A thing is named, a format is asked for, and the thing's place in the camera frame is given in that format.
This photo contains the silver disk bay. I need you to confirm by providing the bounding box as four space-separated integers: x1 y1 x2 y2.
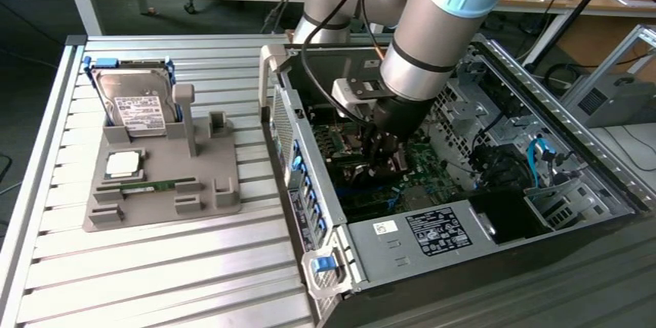
521 177 599 231

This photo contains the green motherboard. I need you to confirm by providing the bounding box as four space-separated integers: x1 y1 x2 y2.
310 120 462 222

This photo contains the black stand pole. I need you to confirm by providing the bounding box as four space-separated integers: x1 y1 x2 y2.
521 0 629 74

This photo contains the silver metal drive cage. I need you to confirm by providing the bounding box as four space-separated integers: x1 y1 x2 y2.
422 74 518 175

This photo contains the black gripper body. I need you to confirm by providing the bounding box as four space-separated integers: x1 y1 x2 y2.
369 95 435 141

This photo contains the black camera cable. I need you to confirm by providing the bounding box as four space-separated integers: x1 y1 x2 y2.
298 0 383 126

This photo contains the light blue wire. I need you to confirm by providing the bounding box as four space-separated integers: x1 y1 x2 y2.
522 131 558 191

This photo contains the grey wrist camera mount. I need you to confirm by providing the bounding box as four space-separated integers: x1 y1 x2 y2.
330 78 386 122

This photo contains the grey plastic parts rack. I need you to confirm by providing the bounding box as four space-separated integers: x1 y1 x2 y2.
81 82 242 234

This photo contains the open grey PC case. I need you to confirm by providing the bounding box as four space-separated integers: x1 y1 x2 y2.
258 34 647 328

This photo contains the hard disk in blue caddy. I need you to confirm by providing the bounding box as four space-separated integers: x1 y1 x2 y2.
81 57 183 139

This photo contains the silver CPU chip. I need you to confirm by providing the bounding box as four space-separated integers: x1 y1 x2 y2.
103 151 142 181

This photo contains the grey chipset heat sink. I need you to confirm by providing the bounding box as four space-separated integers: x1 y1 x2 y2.
401 187 437 210

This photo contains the CPU socket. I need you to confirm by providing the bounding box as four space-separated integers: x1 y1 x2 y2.
331 124 365 152

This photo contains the grey computer tower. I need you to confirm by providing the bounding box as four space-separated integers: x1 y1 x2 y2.
558 72 656 129

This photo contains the green RAM stick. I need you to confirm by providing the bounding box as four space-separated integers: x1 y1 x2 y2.
117 180 179 193

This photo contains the black wire bundle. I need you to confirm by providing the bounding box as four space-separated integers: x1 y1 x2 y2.
466 142 537 193

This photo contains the aluminium profile frame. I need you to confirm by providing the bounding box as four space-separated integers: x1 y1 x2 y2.
595 23 656 75

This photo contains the grey power supply unit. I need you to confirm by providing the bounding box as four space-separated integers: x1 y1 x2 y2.
334 200 506 293

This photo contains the blue case latch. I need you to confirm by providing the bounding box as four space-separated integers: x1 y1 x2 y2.
309 256 338 274

